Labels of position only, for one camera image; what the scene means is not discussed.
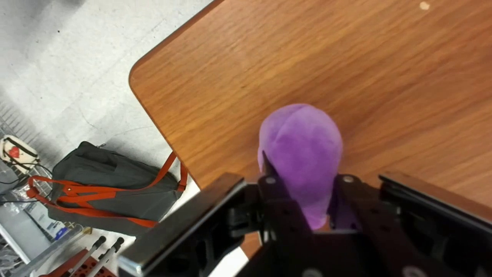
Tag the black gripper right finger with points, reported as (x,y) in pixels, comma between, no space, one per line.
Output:
(435,221)

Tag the purple plush toy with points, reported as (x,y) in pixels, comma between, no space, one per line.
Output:
(301,154)

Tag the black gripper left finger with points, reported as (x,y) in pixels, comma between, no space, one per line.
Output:
(204,225)

